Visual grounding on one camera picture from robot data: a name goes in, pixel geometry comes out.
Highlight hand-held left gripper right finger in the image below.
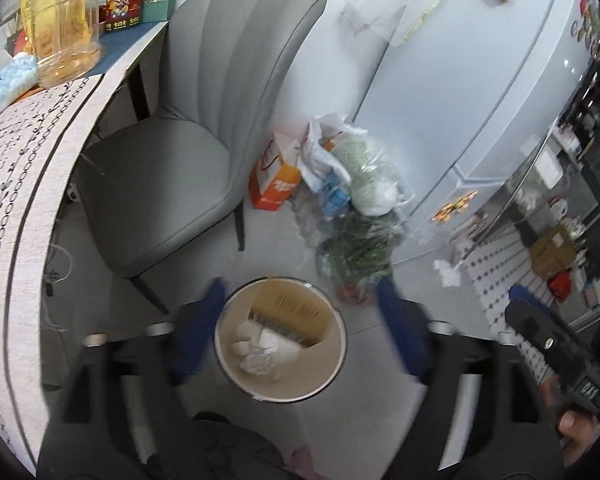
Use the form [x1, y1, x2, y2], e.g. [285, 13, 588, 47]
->
[378, 276, 577, 480]

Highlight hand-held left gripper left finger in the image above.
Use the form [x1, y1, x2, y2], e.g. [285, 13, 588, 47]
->
[35, 277, 231, 480]

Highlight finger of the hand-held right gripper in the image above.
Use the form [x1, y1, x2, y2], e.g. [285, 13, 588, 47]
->
[509, 284, 561, 322]
[504, 302, 600, 416]

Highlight white paper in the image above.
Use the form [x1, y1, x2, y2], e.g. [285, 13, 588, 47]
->
[229, 321, 303, 382]

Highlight round cream waste bin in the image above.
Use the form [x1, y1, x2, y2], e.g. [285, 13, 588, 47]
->
[214, 276, 348, 405]

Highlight brown cardboard piece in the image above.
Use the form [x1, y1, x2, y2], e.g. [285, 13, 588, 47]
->
[249, 280, 335, 350]

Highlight person's right hand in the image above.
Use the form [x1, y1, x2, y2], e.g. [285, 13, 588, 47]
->
[540, 377, 600, 462]

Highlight dotted white floor mat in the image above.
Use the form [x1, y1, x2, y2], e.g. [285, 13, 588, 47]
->
[466, 231, 558, 378]

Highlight red bag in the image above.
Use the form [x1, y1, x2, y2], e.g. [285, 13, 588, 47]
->
[547, 270, 574, 304]

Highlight brown cardboard box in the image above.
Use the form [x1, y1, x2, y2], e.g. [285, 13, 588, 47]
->
[528, 229, 579, 282]

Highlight crumpled tissue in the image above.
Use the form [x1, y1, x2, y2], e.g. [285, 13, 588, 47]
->
[431, 256, 464, 289]

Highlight clear bag of green vegetables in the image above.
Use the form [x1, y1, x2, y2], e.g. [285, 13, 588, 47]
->
[316, 209, 407, 307]

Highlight row of orange fridge magnets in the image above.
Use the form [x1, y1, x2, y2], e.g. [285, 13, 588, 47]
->
[431, 189, 481, 224]

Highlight person's grey trousers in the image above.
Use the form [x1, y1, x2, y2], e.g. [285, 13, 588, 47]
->
[147, 411, 303, 480]

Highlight black storage shelf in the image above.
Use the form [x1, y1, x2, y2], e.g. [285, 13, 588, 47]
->
[500, 50, 600, 333]

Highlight blue labelled bottle pack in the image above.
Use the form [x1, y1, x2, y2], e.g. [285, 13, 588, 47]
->
[319, 174, 352, 219]

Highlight clear bag with pale cabbage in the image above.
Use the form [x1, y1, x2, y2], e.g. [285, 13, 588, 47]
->
[329, 129, 415, 217]

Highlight grey upholstered chair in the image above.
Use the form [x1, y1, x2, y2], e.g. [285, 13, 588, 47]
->
[74, 0, 331, 317]

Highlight white plastic bag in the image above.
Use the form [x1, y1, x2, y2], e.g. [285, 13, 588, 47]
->
[296, 113, 370, 192]

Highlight white refrigerator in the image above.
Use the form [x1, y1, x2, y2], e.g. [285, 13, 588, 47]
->
[352, 0, 600, 267]

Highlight patterned white tablecloth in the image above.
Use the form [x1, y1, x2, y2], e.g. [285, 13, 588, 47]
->
[0, 74, 107, 463]

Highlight black table leg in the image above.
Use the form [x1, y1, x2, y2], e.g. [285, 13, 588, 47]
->
[126, 64, 152, 122]

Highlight cluster of colourful fridge magnets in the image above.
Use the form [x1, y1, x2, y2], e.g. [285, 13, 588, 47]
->
[569, 0, 600, 63]

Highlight blue table mat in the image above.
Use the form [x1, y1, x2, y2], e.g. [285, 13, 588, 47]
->
[96, 19, 170, 75]

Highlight blue white tissue pack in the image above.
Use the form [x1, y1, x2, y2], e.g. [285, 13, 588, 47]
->
[0, 54, 42, 124]

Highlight clear plastic jar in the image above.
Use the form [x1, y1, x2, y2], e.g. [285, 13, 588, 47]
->
[30, 0, 104, 89]

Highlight red cartoon figure box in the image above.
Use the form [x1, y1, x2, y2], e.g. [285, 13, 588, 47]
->
[101, 0, 147, 34]

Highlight yellow snack bag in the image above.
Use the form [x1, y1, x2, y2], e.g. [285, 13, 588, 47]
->
[20, 0, 51, 57]

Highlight white cable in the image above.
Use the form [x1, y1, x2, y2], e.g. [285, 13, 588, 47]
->
[44, 241, 77, 302]

